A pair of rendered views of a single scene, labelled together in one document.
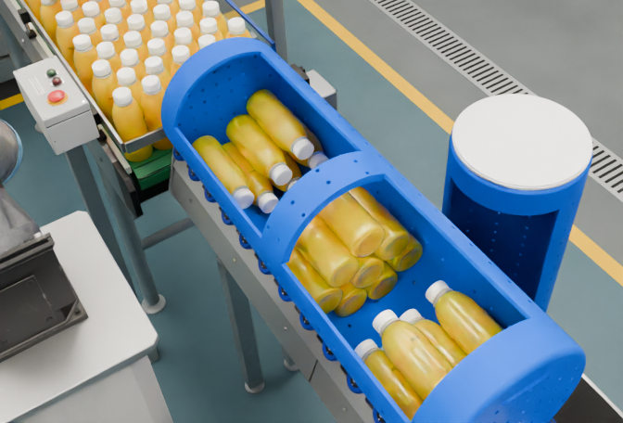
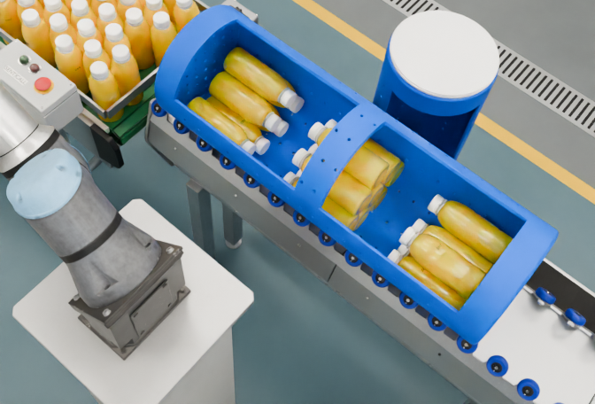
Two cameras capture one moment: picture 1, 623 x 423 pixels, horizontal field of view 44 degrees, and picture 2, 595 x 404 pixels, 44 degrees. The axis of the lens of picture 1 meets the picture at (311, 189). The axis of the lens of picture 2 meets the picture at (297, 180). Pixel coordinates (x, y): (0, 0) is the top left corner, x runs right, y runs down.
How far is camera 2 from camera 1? 55 cm
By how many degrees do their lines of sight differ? 21
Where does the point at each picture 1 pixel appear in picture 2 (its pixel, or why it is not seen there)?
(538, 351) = (542, 244)
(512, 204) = (449, 109)
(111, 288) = (197, 262)
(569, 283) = not seen: hidden behind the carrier
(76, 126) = (66, 107)
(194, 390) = not seen: hidden behind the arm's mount
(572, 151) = (485, 58)
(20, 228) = (152, 247)
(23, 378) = (163, 354)
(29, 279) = (164, 283)
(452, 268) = (432, 177)
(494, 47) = not seen: outside the picture
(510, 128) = (434, 44)
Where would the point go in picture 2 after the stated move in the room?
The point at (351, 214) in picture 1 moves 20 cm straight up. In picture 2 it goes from (364, 158) to (380, 101)
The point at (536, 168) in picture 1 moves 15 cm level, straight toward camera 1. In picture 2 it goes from (463, 77) to (468, 128)
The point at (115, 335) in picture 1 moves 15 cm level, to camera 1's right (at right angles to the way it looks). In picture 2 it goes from (220, 301) to (295, 275)
